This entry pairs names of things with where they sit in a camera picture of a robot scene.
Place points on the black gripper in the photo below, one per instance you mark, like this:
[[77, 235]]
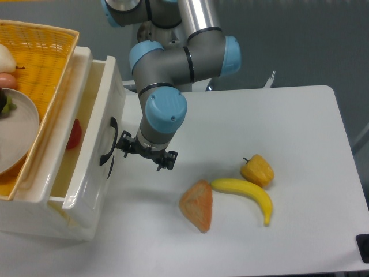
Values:
[[131, 145]]

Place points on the white top drawer black handle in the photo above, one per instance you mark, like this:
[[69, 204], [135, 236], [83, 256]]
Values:
[[82, 181]]

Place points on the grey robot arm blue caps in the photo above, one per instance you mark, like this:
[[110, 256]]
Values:
[[186, 45]]

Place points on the white drawer cabinet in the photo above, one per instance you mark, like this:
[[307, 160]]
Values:
[[41, 186]]

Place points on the triangular toasted sandwich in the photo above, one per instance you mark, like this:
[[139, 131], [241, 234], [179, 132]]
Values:
[[196, 205]]

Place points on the red bell pepper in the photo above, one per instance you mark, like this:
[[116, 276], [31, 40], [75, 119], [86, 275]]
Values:
[[75, 135]]

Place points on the yellow banana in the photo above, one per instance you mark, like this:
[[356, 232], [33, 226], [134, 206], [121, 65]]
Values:
[[246, 189]]

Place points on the yellow bell pepper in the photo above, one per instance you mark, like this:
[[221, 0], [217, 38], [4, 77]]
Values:
[[257, 170]]

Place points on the grey round plate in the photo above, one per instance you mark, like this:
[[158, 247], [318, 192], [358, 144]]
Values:
[[19, 128]]

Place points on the yellow woven basket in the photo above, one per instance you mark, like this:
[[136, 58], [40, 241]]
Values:
[[44, 53]]

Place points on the dark grapes bunch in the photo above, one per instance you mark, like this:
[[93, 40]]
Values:
[[7, 104]]

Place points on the pink sausage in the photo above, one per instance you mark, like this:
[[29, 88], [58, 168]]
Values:
[[8, 81]]

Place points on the white pear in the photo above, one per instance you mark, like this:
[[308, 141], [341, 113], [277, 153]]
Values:
[[7, 63]]

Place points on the black object at table edge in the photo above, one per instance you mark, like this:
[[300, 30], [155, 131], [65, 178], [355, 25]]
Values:
[[363, 245]]

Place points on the white bracket behind table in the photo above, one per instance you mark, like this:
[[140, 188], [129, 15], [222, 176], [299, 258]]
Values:
[[270, 81]]

